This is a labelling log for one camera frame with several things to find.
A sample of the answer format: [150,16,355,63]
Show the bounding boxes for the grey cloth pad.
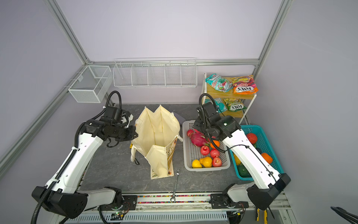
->
[173,112,186,126]

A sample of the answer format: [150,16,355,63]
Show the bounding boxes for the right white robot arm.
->
[194,110,291,210]

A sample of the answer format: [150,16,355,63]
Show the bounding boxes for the red dragon fruit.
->
[190,133,210,147]

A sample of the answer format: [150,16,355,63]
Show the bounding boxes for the yellow handled pliers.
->
[255,208,268,224]

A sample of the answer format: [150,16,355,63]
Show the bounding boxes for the teal snack bag upper shelf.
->
[205,73,233,92]

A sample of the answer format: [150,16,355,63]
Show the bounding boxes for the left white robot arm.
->
[31,119,138,224]

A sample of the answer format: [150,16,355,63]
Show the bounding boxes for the white plastic basket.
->
[182,120,231,172]

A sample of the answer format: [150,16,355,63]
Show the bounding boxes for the teal plastic basket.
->
[234,125,284,181]

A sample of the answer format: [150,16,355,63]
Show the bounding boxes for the yellow lemon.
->
[192,160,202,169]

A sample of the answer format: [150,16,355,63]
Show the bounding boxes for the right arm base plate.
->
[209,193,249,209]

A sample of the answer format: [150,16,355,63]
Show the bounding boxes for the teal snack bag lower shelf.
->
[214,98,227,113]

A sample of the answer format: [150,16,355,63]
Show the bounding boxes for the red apple front basket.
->
[212,157,222,168]

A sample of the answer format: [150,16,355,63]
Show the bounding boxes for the silver combination wrench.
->
[170,169,180,203]

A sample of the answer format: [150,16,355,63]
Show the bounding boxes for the small white mesh basket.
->
[69,65,113,103]

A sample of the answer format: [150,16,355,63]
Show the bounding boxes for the teal snack bag shelf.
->
[205,73,233,92]
[214,98,227,113]

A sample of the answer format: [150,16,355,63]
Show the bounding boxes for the orange tangerine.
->
[210,140,220,148]

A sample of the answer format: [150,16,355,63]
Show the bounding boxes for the green Fox's candy bag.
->
[223,98,247,112]

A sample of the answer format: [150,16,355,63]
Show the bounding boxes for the long white wire basket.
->
[112,57,198,87]

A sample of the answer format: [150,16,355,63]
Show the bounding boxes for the green bell pepper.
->
[237,164,251,178]

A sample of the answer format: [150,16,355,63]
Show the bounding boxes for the cream floral tote bag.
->
[131,105,183,180]

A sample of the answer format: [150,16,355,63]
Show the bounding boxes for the red apple in white basket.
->
[186,129,195,137]

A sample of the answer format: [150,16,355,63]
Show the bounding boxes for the red apple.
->
[186,129,195,137]
[200,145,210,156]

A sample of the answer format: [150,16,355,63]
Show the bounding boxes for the red tomato in teal basket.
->
[246,133,258,145]

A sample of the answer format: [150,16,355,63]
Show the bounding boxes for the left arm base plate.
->
[99,195,138,211]

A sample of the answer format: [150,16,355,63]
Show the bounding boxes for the yellow pear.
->
[199,156,213,168]

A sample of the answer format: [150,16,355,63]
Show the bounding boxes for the orange Fox's candy bag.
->
[232,75,259,95]

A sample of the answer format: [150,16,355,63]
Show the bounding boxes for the white two-tier wooden shelf rack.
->
[198,72,257,126]

